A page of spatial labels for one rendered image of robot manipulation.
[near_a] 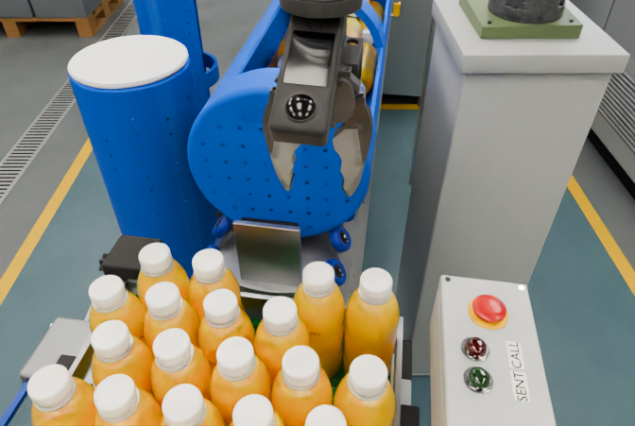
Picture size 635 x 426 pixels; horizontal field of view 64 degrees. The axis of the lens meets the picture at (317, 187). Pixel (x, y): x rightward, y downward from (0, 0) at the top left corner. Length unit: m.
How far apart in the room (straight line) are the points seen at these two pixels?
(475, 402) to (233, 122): 0.47
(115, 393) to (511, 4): 0.97
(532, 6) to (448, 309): 0.71
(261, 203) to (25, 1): 3.83
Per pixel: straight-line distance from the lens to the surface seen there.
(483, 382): 0.55
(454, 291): 0.62
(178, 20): 2.04
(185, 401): 0.55
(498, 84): 1.10
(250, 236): 0.77
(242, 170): 0.79
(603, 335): 2.16
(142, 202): 1.40
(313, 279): 0.62
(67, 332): 0.95
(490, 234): 1.36
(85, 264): 2.31
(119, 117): 1.25
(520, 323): 0.61
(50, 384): 0.60
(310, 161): 0.75
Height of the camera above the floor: 1.56
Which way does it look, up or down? 39 degrees down
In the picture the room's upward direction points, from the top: straight up
